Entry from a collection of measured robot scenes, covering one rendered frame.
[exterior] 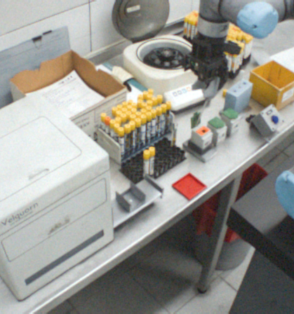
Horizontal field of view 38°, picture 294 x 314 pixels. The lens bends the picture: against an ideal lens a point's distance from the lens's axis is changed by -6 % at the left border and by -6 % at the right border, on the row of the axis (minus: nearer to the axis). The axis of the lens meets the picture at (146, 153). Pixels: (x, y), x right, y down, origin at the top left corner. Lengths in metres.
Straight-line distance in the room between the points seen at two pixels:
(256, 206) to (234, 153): 0.27
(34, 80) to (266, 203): 0.80
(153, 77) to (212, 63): 0.37
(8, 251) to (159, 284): 1.25
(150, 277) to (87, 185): 1.21
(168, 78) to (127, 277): 1.00
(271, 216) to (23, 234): 0.59
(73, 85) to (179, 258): 1.03
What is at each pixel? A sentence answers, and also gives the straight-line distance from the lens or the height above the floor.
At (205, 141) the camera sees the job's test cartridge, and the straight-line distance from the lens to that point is 1.26.
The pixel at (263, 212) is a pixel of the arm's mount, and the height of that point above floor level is 0.95.
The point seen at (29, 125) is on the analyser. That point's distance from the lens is 0.95.
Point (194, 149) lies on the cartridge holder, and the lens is 1.29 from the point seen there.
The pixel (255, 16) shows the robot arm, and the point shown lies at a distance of 0.90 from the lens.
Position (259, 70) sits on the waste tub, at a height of 0.96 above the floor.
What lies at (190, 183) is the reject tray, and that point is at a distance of 1.22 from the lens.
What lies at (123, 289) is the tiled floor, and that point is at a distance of 2.02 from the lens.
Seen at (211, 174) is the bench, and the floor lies 0.88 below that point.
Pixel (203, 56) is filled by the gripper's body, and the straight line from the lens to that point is 1.07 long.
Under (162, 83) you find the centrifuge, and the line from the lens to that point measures 1.40.
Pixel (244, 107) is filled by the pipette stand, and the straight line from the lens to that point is 1.47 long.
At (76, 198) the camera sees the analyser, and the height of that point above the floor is 1.11.
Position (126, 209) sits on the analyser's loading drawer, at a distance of 1.11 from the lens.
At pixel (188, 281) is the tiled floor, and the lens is 2.05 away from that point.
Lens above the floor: 1.79
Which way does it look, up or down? 45 degrees down
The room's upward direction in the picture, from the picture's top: 2 degrees clockwise
